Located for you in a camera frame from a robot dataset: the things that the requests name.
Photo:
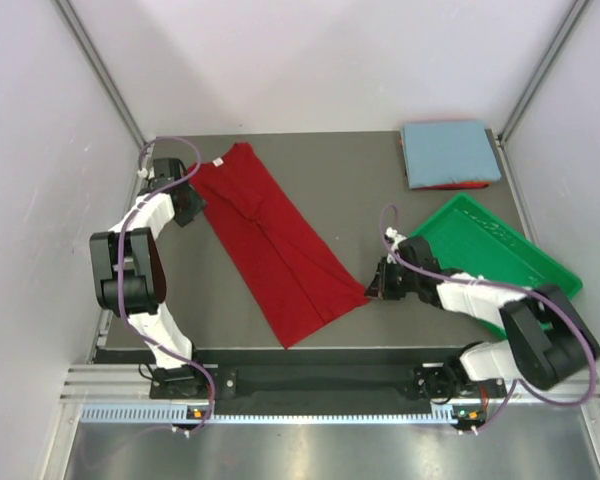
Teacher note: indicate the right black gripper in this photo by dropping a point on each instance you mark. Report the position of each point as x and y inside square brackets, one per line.
[391, 294]

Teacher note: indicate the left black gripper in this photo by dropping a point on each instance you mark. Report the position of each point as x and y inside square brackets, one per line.
[196, 204]

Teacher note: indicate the red t shirt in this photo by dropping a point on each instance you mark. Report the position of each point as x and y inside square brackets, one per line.
[471, 185]
[294, 277]

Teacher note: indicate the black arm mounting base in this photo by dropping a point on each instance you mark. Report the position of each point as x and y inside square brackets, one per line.
[338, 380]

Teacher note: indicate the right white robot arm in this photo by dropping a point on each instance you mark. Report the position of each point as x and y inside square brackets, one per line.
[546, 340]

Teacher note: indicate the green plastic tray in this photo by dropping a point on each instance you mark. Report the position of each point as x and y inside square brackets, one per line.
[463, 234]

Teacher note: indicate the folded red t shirt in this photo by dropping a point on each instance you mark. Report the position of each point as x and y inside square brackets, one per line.
[471, 185]

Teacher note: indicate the folded blue t shirt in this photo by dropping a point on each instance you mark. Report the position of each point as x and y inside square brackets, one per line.
[442, 152]

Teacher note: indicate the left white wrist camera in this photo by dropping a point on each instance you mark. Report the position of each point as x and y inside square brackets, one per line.
[146, 173]

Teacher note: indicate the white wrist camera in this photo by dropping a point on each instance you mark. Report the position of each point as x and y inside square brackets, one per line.
[146, 173]
[393, 239]

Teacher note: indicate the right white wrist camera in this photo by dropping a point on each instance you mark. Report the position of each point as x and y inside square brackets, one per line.
[393, 239]

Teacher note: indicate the aluminium frame rail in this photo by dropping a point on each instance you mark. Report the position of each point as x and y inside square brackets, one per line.
[121, 383]

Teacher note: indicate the left aluminium frame post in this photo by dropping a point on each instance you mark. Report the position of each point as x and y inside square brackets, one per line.
[81, 36]

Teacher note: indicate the aluminium frame post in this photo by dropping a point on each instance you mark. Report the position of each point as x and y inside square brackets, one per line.
[81, 36]
[575, 13]

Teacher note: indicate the slotted grey cable duct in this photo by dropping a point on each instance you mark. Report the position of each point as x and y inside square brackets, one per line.
[183, 414]

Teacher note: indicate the right aluminium frame post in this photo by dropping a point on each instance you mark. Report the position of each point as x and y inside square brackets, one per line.
[575, 13]

